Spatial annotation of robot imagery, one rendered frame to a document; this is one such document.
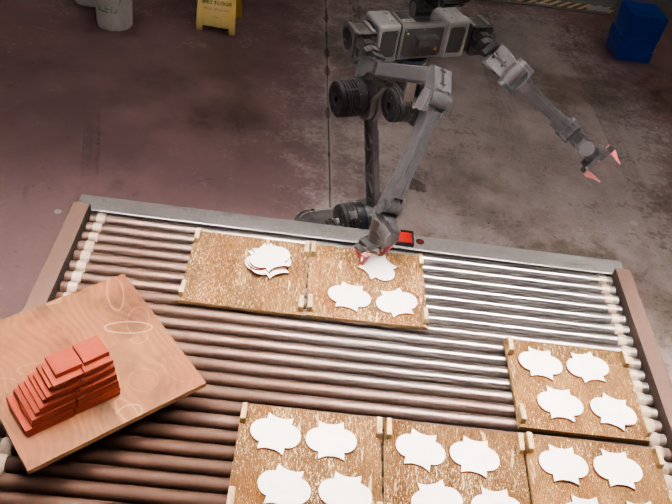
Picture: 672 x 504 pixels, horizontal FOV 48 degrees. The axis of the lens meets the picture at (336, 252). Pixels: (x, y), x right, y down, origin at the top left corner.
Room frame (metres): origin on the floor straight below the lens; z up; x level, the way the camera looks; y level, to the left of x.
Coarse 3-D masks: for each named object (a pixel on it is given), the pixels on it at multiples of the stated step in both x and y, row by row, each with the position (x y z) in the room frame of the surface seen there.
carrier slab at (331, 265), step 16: (320, 256) 1.96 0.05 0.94; (336, 256) 1.98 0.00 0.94; (352, 256) 1.99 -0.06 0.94; (400, 256) 2.04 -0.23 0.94; (416, 256) 2.05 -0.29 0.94; (320, 272) 1.88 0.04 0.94; (336, 272) 1.89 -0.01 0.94; (352, 272) 1.91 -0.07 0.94; (400, 272) 1.95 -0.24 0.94; (416, 272) 1.97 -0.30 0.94; (320, 288) 1.80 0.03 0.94; (368, 288) 1.84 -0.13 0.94; (384, 288) 1.86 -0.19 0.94; (400, 288) 1.87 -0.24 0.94; (416, 288) 1.89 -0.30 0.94; (320, 304) 1.73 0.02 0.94; (336, 320) 1.68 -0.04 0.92; (352, 320) 1.69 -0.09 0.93; (368, 320) 1.70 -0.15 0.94; (384, 320) 1.71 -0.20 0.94; (400, 320) 1.72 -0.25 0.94; (416, 320) 1.73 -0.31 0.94
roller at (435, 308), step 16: (96, 272) 1.72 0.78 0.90; (112, 272) 1.73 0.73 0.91; (128, 272) 1.74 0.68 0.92; (144, 272) 1.75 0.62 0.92; (160, 272) 1.76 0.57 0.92; (432, 304) 1.84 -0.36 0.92; (496, 320) 1.84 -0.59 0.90; (512, 320) 1.84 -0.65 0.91; (528, 320) 1.85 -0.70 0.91; (544, 320) 1.86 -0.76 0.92; (560, 320) 1.87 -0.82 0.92; (576, 320) 1.89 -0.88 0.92
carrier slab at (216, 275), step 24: (216, 240) 1.95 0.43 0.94; (240, 240) 1.97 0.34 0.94; (264, 240) 1.99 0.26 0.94; (192, 264) 1.81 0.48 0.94; (216, 264) 1.83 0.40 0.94; (240, 264) 1.85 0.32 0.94; (192, 288) 1.70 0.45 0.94; (216, 288) 1.72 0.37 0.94; (240, 288) 1.74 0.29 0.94; (264, 288) 1.76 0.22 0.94; (288, 288) 1.78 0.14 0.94; (264, 312) 1.66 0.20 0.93; (288, 312) 1.67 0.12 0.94
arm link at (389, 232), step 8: (384, 200) 1.98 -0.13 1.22; (376, 208) 1.98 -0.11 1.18; (384, 216) 1.96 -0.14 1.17; (392, 216) 1.98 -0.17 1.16; (384, 224) 1.94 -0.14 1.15; (392, 224) 1.93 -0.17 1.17; (384, 232) 1.91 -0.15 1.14; (392, 232) 1.90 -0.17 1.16; (400, 232) 1.91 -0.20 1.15; (384, 240) 1.89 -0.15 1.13; (392, 240) 1.90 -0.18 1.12
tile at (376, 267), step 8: (376, 256) 2.00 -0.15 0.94; (384, 256) 2.01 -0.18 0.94; (368, 264) 1.96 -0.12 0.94; (376, 264) 1.96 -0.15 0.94; (384, 264) 1.97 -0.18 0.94; (392, 264) 1.98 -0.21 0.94; (368, 272) 1.91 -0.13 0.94; (376, 272) 1.92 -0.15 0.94; (384, 272) 1.93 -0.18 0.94; (392, 272) 1.94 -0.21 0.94; (384, 280) 1.89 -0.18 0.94
